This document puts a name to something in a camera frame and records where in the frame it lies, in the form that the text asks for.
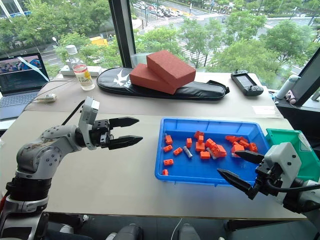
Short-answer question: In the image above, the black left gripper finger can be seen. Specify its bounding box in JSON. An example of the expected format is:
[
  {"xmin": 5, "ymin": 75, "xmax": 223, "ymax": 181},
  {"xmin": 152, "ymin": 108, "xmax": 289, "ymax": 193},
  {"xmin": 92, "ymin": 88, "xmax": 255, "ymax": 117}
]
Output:
[
  {"xmin": 107, "ymin": 135, "xmax": 144, "ymax": 151},
  {"xmin": 108, "ymin": 116, "xmax": 140, "ymax": 129}
]

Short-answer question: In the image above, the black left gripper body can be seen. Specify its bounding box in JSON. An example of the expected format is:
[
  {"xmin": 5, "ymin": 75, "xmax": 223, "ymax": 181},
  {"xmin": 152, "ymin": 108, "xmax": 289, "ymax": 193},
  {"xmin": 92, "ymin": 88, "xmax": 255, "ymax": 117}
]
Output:
[{"xmin": 89, "ymin": 119, "xmax": 113, "ymax": 149}]

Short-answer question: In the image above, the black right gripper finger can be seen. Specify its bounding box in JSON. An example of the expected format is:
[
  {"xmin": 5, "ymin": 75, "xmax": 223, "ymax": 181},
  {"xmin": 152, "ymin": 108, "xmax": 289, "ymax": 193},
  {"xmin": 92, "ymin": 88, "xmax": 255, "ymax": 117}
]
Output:
[
  {"xmin": 216, "ymin": 168, "xmax": 252, "ymax": 195},
  {"xmin": 234, "ymin": 150, "xmax": 266, "ymax": 167}
]

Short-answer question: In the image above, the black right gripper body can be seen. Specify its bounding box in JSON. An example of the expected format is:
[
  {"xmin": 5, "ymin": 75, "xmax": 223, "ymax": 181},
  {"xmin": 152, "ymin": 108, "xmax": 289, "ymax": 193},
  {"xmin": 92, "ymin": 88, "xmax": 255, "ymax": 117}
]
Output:
[{"xmin": 247, "ymin": 160, "xmax": 284, "ymax": 201}]

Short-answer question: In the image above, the green plastic bin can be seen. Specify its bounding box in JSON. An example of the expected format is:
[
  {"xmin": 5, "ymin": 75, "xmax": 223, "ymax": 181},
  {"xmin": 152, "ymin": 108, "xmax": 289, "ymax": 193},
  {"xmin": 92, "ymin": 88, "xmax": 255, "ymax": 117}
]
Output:
[{"xmin": 265, "ymin": 128, "xmax": 320, "ymax": 183}]

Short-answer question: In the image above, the blue plastic tray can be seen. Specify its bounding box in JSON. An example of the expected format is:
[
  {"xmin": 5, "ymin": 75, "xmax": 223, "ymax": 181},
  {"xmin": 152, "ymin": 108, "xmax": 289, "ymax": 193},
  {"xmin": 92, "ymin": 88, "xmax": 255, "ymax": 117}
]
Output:
[{"xmin": 154, "ymin": 117, "xmax": 272, "ymax": 187}]

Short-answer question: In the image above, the white paper label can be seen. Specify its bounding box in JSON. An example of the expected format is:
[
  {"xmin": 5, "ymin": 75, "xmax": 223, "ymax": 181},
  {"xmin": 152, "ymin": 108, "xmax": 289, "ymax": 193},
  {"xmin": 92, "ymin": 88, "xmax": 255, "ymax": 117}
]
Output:
[{"xmin": 251, "ymin": 105, "xmax": 276, "ymax": 117}]

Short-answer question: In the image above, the red foam brick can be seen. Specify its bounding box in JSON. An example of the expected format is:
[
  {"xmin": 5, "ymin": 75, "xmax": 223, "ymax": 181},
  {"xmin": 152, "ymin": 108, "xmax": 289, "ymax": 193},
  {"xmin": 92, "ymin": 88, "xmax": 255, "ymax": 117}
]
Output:
[
  {"xmin": 129, "ymin": 62, "xmax": 187, "ymax": 96},
  {"xmin": 146, "ymin": 49, "xmax": 197, "ymax": 90}
]

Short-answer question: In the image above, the plastic drink bottle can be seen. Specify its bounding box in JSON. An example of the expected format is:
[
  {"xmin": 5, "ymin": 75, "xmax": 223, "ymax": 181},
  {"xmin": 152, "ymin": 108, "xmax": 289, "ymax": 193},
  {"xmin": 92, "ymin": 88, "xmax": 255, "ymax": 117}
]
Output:
[{"xmin": 72, "ymin": 63, "xmax": 96, "ymax": 92}]

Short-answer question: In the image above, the white charger adapter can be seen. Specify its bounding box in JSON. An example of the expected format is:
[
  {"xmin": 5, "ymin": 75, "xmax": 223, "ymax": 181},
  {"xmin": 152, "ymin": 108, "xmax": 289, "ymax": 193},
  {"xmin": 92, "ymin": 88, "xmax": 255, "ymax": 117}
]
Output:
[{"xmin": 37, "ymin": 93, "xmax": 57, "ymax": 103}]

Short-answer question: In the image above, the pink plush toy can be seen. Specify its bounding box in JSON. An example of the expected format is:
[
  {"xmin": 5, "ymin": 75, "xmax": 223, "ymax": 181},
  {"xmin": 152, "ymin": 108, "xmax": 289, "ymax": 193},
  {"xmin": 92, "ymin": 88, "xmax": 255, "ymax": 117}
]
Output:
[{"xmin": 285, "ymin": 89, "xmax": 299, "ymax": 104}]

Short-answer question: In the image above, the black handheld game console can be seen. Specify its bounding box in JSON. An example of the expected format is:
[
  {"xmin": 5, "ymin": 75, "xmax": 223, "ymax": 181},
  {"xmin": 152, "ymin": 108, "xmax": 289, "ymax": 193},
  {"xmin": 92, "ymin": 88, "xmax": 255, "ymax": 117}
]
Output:
[{"xmin": 230, "ymin": 70, "xmax": 265, "ymax": 97}]

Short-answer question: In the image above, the white bottle with teal cap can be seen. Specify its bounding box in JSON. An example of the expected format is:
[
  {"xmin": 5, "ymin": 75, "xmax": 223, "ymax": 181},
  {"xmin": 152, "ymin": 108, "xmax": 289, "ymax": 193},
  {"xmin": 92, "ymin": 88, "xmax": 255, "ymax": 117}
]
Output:
[{"xmin": 275, "ymin": 74, "xmax": 301, "ymax": 100}]

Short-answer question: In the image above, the black racket bag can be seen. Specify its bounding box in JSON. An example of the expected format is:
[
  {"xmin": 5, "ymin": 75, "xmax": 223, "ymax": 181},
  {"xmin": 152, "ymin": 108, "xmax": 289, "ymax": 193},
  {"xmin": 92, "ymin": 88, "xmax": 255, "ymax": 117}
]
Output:
[{"xmin": 96, "ymin": 66, "xmax": 230, "ymax": 101}]

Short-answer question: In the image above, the white plastic bottle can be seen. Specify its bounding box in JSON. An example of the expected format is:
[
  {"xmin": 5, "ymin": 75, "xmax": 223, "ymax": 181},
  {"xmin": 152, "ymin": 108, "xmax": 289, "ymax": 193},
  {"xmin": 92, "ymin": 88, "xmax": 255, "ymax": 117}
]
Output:
[{"xmin": 65, "ymin": 44, "xmax": 79, "ymax": 68}]

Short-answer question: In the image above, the dark rounded grey shape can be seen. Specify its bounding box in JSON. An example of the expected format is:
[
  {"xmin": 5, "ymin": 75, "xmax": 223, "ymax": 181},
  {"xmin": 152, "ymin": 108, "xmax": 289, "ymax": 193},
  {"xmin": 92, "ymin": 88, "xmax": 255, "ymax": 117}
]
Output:
[{"xmin": 106, "ymin": 223, "xmax": 144, "ymax": 240}]

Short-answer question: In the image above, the grey open laptop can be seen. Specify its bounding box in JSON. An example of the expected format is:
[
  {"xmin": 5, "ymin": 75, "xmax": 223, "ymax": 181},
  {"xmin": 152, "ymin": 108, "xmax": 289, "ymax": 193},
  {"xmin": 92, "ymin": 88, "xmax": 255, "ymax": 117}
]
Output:
[{"xmin": 0, "ymin": 52, "xmax": 50, "ymax": 121}]

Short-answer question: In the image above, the black monitor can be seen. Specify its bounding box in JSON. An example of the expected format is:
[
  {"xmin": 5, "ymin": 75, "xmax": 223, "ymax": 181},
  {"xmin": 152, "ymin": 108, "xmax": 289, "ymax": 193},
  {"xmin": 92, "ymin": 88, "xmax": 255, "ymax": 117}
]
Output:
[{"xmin": 290, "ymin": 53, "xmax": 320, "ymax": 109}]

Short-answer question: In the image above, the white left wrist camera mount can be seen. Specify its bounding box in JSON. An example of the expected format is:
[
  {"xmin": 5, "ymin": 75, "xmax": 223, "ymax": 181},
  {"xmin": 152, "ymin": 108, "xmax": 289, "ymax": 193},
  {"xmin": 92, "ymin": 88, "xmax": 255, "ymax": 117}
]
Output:
[{"xmin": 77, "ymin": 96, "xmax": 100, "ymax": 151}]

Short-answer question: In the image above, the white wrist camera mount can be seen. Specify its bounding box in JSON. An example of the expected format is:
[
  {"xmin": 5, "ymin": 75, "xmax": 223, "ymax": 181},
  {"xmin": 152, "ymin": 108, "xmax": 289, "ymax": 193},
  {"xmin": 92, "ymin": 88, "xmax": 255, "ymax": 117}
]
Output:
[
  {"xmin": 263, "ymin": 141, "xmax": 304, "ymax": 186},
  {"xmin": 77, "ymin": 96, "xmax": 100, "ymax": 151}
]

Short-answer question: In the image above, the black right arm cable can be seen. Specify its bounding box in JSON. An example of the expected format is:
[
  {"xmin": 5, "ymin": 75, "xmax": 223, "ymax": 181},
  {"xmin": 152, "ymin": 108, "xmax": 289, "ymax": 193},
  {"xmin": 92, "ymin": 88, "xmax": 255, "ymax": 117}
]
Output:
[{"xmin": 264, "ymin": 177, "xmax": 320, "ymax": 194}]

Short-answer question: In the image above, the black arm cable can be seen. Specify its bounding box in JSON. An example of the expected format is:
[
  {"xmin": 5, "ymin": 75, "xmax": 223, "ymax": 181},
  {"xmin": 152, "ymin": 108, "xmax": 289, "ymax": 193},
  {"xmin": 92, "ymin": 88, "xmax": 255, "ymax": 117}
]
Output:
[
  {"xmin": 61, "ymin": 99, "xmax": 86, "ymax": 126},
  {"xmin": 264, "ymin": 177, "xmax": 320, "ymax": 194}
]

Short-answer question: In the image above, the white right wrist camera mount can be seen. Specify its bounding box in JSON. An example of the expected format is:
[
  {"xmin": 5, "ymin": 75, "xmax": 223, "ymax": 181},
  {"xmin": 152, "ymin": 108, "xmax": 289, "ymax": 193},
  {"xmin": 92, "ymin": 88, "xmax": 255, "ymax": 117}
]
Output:
[{"xmin": 263, "ymin": 141, "xmax": 304, "ymax": 186}]

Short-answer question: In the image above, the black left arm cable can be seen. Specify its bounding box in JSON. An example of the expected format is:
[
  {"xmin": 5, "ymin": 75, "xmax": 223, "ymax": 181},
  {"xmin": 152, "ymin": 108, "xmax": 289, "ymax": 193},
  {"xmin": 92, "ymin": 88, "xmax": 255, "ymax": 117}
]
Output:
[{"xmin": 61, "ymin": 99, "xmax": 86, "ymax": 126}]

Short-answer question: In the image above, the white charger cable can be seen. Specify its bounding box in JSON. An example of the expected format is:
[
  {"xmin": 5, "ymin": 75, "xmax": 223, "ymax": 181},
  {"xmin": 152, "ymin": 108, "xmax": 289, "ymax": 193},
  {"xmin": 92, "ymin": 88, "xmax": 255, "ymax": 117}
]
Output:
[{"xmin": 21, "ymin": 79, "xmax": 76, "ymax": 113}]

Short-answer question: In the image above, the thin white cable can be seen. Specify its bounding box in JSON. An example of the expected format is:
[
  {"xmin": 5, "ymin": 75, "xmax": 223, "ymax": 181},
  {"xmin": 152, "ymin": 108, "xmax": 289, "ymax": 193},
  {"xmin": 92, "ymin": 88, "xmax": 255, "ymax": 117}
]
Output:
[{"xmin": 171, "ymin": 217, "xmax": 184, "ymax": 240}]

